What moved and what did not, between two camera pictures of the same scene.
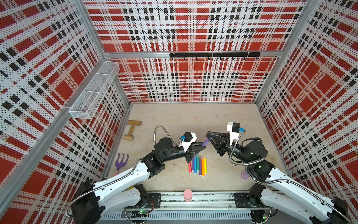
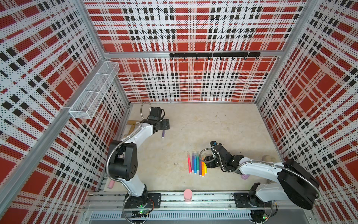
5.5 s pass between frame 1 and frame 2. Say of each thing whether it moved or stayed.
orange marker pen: stayed
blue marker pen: stayed
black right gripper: moved
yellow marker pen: stayed
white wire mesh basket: stayed
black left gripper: moved
